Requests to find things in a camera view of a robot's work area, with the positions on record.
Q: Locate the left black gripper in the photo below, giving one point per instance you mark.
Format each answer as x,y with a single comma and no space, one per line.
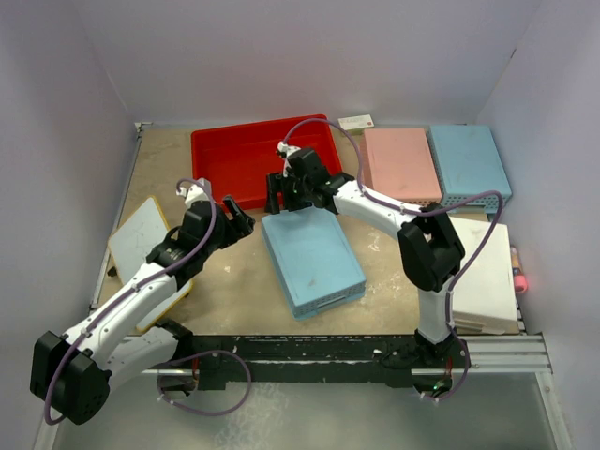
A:
238,227

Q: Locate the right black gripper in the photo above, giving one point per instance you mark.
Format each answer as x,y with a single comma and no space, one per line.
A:
276,182

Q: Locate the red plastic tray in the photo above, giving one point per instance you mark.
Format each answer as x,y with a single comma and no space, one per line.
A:
236,159

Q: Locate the pink perforated basket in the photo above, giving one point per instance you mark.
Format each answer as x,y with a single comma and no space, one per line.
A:
397,162

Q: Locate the light blue perforated basket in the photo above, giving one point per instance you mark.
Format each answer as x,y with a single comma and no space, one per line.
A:
467,162

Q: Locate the white perforated basket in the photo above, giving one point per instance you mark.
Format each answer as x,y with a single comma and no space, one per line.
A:
484,300

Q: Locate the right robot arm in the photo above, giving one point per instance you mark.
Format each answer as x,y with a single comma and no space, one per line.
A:
430,250

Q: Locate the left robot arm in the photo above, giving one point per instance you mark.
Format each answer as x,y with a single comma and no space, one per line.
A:
72,372

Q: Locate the small white red box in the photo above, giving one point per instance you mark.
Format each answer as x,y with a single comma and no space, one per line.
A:
357,123

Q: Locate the yellow-rimmed whiteboard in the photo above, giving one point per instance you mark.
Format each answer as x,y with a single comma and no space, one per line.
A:
132,242

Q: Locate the pink marker pen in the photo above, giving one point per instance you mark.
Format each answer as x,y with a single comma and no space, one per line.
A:
520,281

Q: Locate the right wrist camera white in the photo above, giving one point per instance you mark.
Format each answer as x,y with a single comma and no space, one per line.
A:
285,151

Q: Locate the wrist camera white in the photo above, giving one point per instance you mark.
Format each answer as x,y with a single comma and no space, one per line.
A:
285,151
199,190

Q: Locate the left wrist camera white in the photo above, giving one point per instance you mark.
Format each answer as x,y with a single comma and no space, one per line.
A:
199,190

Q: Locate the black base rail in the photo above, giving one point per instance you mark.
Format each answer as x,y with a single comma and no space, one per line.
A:
397,361

